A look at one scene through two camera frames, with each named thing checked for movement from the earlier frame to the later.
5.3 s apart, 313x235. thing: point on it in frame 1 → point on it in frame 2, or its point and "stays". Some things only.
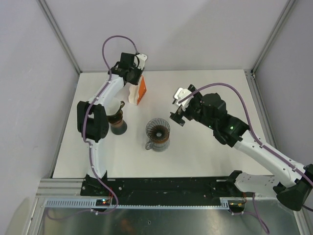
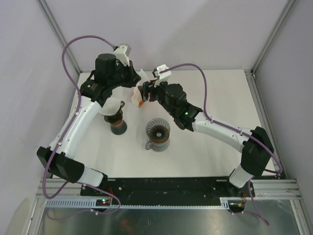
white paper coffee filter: (112, 105) stays
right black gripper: (197, 99) → (147, 88)
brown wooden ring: (161, 141) stays
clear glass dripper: (157, 147) stays
